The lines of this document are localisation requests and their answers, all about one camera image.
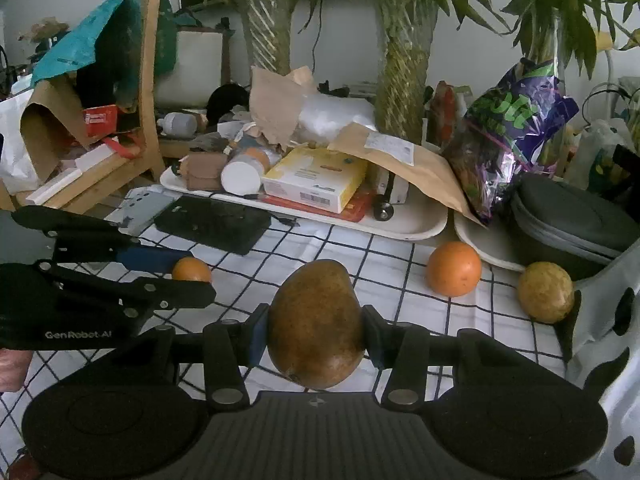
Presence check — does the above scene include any small tangerine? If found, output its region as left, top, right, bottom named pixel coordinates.
left=171, top=257, right=213, bottom=283

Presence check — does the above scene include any brown potato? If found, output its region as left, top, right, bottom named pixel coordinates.
left=267, top=259, right=364, bottom=390

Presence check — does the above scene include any white painted plate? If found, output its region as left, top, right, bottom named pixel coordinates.
left=0, top=349, right=34, bottom=393

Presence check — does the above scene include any wooden chair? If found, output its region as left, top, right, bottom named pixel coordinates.
left=12, top=0, right=176, bottom=214

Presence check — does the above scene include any checkered white tablecloth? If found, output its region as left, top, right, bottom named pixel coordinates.
left=1, top=216, right=565, bottom=479

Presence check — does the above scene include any grey-green phone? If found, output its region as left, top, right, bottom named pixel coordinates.
left=117, top=191, right=175, bottom=236

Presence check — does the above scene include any large orange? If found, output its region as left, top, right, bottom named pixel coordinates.
left=425, top=242, right=482, bottom=298

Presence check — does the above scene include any black flat device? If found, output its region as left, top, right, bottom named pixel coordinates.
left=154, top=196, right=271, bottom=256

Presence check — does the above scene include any small brown pouch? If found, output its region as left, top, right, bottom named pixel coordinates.
left=179, top=152, right=228, bottom=192

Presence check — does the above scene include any white oval tray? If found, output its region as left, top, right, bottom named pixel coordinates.
left=160, top=168, right=448, bottom=243

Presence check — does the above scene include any white round jar lid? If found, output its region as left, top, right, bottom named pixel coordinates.
left=220, top=157, right=265, bottom=196

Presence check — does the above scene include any yellow-brown pear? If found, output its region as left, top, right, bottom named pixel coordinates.
left=518, top=261, right=575, bottom=324

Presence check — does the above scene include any dark grey zip case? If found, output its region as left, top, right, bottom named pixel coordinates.
left=498, top=174, right=639, bottom=281

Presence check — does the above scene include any yellow white box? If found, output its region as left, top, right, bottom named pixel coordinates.
left=262, top=146, right=368, bottom=214

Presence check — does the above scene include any brown paper envelope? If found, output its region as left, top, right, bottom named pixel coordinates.
left=329, top=122, right=482, bottom=226

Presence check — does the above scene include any cow print plush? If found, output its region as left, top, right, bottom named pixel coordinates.
left=566, top=244, right=639, bottom=479

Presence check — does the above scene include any crumpled brown paper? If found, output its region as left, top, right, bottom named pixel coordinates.
left=250, top=66, right=318, bottom=148

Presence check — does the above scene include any purple green snack bag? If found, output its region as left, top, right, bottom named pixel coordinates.
left=442, top=58, right=578, bottom=224

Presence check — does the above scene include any glass plant vase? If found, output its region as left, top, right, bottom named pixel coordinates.
left=374, top=0, right=439, bottom=144

